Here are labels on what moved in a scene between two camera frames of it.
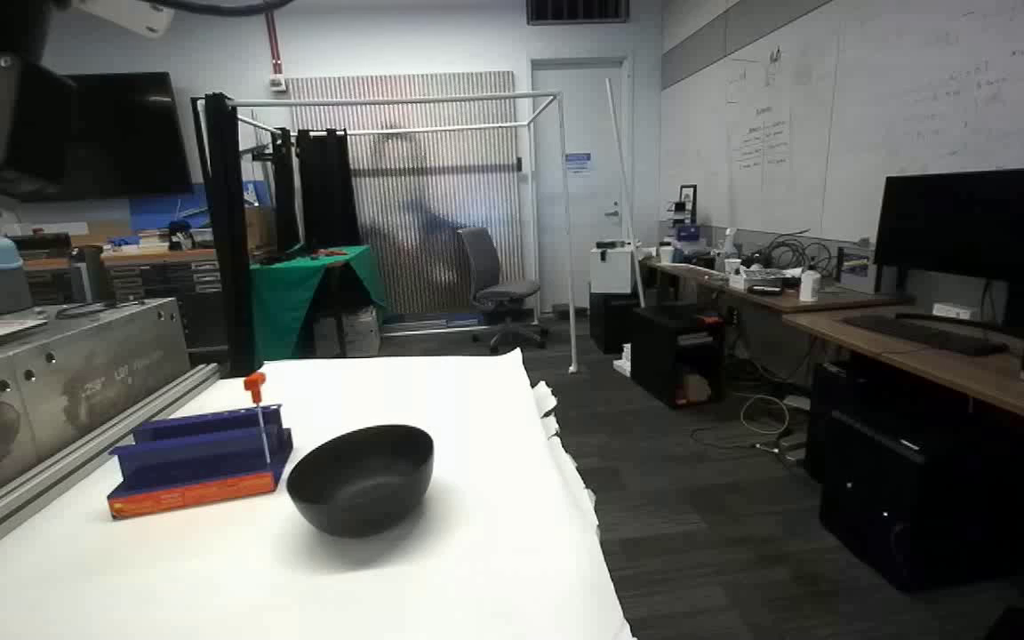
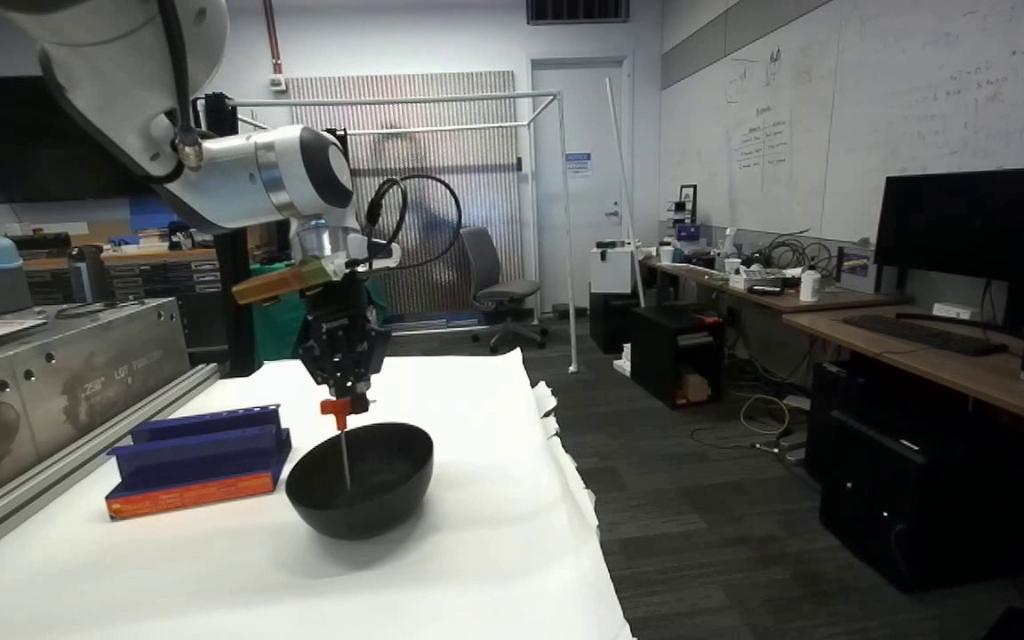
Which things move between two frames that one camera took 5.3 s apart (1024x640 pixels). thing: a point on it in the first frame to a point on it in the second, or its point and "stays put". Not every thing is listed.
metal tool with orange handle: x=257 y=382 to x=339 y=411
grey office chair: x=507 y=306 stays put
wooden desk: x=961 y=352 stays put
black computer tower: x=679 y=352 stays put
